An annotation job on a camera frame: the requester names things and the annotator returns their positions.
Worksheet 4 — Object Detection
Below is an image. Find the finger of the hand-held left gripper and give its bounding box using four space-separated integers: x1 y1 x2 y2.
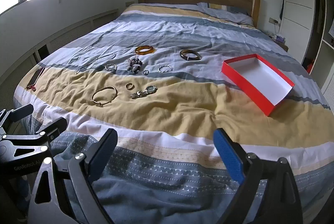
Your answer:
0 104 35 126
0 117 68 159

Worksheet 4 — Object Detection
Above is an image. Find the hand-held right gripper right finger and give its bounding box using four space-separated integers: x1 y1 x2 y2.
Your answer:
213 128 303 224

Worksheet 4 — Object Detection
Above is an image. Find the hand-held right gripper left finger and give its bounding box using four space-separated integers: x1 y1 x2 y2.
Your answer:
27 128 118 224

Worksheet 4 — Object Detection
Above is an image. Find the thin gold bangle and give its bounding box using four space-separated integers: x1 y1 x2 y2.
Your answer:
91 86 118 107

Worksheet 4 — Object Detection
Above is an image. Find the silver wristwatch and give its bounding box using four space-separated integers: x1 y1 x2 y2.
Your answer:
130 86 158 99

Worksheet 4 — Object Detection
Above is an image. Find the red cardboard box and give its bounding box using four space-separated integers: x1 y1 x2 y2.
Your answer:
221 54 295 117

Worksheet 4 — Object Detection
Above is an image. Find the amber bangle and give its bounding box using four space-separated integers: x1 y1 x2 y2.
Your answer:
135 45 156 55

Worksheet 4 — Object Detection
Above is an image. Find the dark brown bangle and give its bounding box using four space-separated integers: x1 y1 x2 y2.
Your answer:
179 49 202 61

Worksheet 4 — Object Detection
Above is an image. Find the wooden nightstand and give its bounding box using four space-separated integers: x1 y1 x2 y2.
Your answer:
269 34 289 52

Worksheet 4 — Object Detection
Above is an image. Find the striped pillow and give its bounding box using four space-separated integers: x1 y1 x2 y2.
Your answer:
197 2 254 26

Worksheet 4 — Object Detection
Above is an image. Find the white wardrobe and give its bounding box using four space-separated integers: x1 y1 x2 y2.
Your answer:
280 0 334 99

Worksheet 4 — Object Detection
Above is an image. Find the smartphone with red strap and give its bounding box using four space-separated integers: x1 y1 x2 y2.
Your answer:
27 67 45 91

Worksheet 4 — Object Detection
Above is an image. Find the pearl bead necklace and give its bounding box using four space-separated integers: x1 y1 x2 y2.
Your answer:
76 53 116 75

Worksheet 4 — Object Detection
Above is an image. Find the low wall cabinet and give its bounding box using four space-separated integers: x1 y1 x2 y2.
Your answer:
0 9 118 89

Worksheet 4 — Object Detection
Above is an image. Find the beaded stone bracelet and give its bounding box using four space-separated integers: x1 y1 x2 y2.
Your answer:
127 57 143 74

